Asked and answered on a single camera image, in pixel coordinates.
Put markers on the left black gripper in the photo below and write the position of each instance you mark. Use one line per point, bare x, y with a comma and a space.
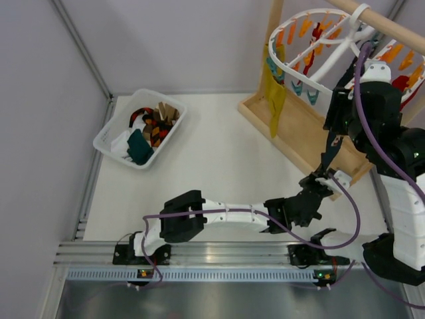
312, 191

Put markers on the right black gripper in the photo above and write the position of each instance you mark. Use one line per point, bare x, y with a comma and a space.
334, 117

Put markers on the navy patterned sock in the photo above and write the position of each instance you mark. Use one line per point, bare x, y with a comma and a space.
334, 142

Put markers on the mustard yellow sock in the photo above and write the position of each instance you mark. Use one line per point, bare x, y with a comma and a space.
274, 90

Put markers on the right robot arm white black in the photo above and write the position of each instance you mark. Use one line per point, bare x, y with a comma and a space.
370, 115

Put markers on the white round clip hanger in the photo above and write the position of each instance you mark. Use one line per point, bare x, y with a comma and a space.
340, 41

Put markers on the red sock on right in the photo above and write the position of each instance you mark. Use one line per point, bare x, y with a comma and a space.
401, 83

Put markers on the red thin hanging sock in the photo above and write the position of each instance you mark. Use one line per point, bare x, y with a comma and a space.
315, 35

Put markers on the argyle brown orange sock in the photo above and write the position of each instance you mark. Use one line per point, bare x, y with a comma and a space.
155, 131

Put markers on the tan brown striped sock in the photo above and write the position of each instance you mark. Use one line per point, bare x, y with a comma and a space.
166, 113

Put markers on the dark green sock in basket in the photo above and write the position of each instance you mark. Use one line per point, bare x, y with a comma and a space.
138, 149

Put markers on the red black striped sock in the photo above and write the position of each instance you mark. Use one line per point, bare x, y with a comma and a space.
141, 111

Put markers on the white plastic basket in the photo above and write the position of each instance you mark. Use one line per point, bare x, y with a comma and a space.
120, 122

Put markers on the white sock in basket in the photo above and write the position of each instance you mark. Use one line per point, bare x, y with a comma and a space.
119, 146

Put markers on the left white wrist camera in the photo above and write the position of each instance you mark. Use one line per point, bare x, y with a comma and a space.
341, 177

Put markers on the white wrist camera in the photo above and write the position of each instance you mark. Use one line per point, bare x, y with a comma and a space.
341, 177
376, 71

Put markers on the wooden rack frame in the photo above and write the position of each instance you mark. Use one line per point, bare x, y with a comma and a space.
301, 137

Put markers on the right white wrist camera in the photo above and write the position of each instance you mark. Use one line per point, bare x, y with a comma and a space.
376, 71

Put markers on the aluminium rail base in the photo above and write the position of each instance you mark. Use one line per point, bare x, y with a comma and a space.
194, 262

